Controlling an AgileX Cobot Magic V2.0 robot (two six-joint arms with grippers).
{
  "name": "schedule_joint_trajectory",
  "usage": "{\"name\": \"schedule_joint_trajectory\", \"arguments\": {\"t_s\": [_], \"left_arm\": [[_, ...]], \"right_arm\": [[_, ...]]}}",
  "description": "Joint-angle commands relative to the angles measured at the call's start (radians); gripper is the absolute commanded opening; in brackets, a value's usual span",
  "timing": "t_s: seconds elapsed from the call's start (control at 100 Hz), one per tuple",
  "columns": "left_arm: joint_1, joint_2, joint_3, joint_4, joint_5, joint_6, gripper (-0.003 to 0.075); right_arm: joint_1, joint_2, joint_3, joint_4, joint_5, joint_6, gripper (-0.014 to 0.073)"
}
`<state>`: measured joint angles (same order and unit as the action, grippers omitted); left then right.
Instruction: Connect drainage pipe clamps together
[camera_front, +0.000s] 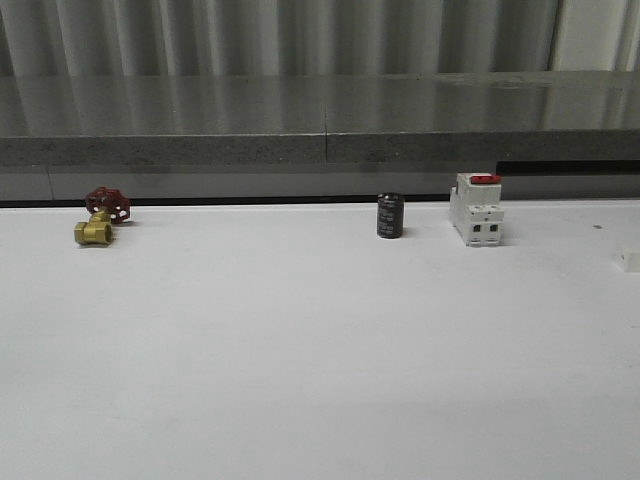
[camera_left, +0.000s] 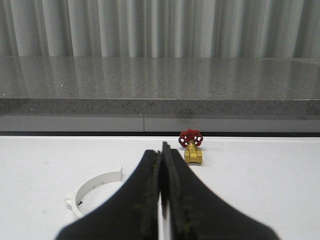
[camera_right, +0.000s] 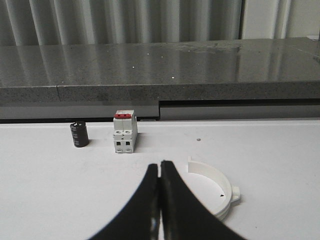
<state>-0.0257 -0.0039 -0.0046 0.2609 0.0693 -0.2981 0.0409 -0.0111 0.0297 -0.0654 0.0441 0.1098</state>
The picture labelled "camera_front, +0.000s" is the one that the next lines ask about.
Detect white half clamp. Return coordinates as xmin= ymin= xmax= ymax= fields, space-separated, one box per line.
xmin=614 ymin=247 xmax=640 ymax=273

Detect black cylindrical capacitor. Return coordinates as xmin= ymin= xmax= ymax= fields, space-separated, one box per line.
xmin=376 ymin=192 xmax=404 ymax=239

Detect grey stone counter ledge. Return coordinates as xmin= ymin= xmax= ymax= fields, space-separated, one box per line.
xmin=1 ymin=72 xmax=639 ymax=173

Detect brass valve with red handwheel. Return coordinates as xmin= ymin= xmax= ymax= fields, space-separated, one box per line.
xmin=74 ymin=186 xmax=131 ymax=245

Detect white circuit breaker red switch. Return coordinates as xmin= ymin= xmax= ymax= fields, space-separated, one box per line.
xmin=449 ymin=173 xmax=504 ymax=247

